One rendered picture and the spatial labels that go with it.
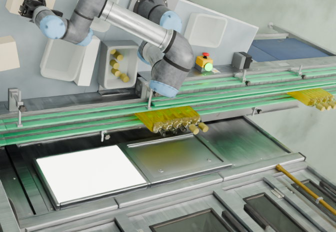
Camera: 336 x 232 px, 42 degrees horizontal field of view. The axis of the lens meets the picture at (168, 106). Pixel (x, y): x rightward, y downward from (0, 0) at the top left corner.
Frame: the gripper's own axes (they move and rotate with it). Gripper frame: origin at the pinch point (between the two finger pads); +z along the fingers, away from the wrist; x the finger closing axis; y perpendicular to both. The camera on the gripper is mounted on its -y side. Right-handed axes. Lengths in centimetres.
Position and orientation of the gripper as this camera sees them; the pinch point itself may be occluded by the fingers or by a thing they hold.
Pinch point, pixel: (32, 1)
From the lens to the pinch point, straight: 187.9
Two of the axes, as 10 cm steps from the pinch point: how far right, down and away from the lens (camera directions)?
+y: -7.8, -1.3, -6.2
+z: -5.0, -4.6, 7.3
